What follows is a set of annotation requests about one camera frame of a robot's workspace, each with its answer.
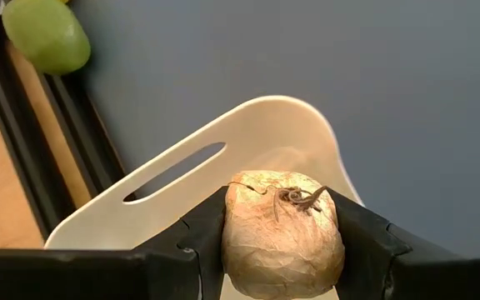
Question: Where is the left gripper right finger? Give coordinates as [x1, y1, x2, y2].
[327, 187, 480, 300]

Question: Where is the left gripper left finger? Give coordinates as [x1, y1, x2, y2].
[0, 186, 229, 300]

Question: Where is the green lime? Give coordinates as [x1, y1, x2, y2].
[1, 0, 92, 76]

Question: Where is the white plastic basket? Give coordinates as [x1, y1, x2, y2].
[43, 94, 364, 300]

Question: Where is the black aluminium table frame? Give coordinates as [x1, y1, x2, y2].
[0, 0, 127, 241]

